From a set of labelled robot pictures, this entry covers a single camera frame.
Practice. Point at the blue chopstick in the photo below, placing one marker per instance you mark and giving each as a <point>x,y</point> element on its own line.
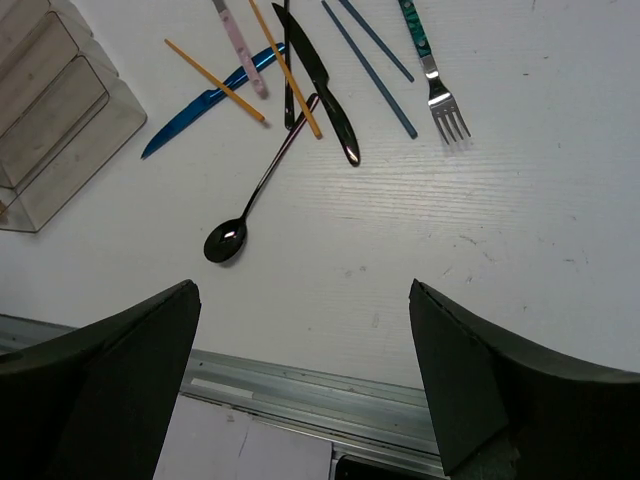
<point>364,24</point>
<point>388,97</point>

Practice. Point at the pink handled fork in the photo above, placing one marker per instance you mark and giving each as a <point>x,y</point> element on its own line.
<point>241,48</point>

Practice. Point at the blue metallic knife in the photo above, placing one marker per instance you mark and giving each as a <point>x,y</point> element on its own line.
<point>205,102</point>

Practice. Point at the black knife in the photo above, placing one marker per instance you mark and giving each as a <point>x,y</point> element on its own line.
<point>320,78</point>

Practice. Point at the black round spoon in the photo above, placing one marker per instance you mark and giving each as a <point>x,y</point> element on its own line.
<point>228,238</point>

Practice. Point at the green handled silver fork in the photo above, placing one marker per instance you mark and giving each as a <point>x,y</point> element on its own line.
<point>441,102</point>

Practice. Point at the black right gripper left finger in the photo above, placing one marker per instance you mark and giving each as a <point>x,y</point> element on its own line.
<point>96,403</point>

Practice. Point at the clear plastic compartment organizer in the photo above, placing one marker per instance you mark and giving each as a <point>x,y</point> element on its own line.
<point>65,111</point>

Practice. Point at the yellow chopstick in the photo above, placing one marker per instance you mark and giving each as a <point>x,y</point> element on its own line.
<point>258,116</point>
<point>287,73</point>

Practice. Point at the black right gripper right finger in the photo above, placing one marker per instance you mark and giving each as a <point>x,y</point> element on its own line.
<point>505,407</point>

